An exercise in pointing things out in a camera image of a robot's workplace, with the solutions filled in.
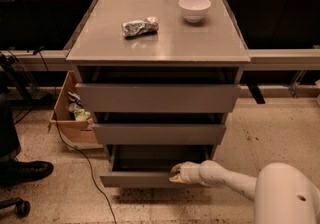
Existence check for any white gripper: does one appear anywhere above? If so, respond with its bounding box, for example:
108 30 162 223
169 162 202 184

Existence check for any grey bottom drawer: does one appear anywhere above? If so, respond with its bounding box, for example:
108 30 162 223
101 145 215 188

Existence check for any grey drawer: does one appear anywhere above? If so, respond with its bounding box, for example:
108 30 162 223
76 83 240 113
101 145 215 188
93 124 226 145

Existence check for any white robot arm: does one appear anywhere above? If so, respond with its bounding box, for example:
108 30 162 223
169 160 320 224

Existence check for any grey middle drawer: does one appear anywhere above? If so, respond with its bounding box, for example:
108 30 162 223
93 124 226 145

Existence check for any grey drawer cabinet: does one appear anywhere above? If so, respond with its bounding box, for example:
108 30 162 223
65 0 251 156

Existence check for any grey top drawer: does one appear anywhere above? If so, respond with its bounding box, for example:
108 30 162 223
76 83 240 113

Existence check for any cardboard box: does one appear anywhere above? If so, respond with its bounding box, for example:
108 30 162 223
50 71 98 148

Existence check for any trash in box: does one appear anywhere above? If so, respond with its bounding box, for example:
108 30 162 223
67 92 91 121

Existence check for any crumpled foil chip bag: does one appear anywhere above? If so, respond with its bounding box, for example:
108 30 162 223
121 17 159 38

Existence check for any black chair caster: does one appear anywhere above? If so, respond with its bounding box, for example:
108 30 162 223
0 197 31 218

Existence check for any white bowl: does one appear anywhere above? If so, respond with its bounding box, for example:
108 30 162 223
178 0 211 23

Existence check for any black shoe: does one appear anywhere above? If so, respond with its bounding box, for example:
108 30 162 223
0 160 54 186

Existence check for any dark trouser leg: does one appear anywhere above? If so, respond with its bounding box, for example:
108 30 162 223
0 94 21 162

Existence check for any black floor cable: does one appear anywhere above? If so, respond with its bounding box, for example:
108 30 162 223
36 47 118 224

